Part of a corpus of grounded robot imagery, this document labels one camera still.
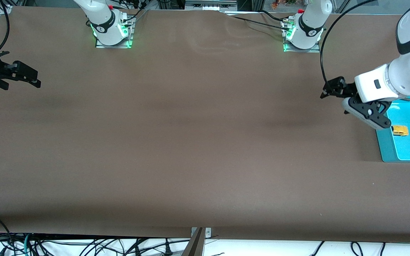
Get teal plastic bin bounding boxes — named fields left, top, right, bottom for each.
left=376, top=100, right=410, bottom=163

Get orange background objects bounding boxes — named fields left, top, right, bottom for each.
left=271, top=0, right=298, bottom=10

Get grey metal rack unit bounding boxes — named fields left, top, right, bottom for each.
left=185, top=0, right=237, bottom=11

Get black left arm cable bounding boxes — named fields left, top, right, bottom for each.
left=320, top=0, right=380, bottom=86

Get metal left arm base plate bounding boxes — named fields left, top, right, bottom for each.
left=283, top=18, right=321, bottom=53

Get short black table cable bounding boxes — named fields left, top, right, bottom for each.
left=260, top=10, right=287, bottom=22

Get long black table cable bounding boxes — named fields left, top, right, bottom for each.
left=223, top=11, right=293, bottom=32

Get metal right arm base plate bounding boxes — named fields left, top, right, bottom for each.
left=95, top=16, right=135, bottom=48

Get black base cable bundle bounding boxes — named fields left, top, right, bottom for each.
left=112, top=0, right=149, bottom=26

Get small metal table bracket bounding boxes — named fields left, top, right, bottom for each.
left=191, top=228, right=212, bottom=238

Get dark wedge post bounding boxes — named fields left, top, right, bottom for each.
left=182, top=228, right=205, bottom=256

